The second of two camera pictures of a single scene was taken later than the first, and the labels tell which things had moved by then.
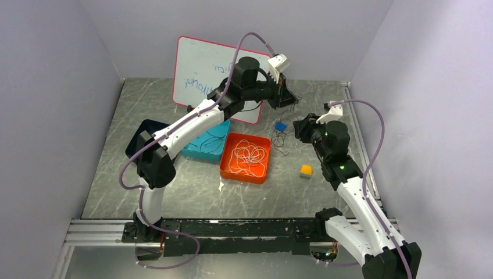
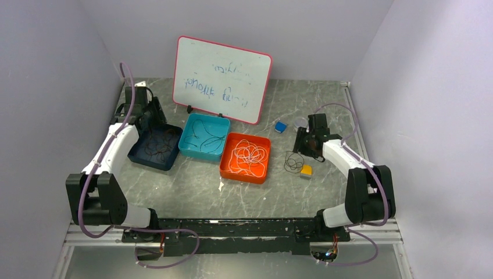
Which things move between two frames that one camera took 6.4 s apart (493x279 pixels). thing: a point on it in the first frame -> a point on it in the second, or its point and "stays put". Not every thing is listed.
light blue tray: (210, 147) stays put
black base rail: (193, 237) stays put
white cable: (247, 159) stays put
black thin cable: (288, 119) -> (293, 162)
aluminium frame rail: (111, 232) stays put
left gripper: (283, 96) -> (160, 119)
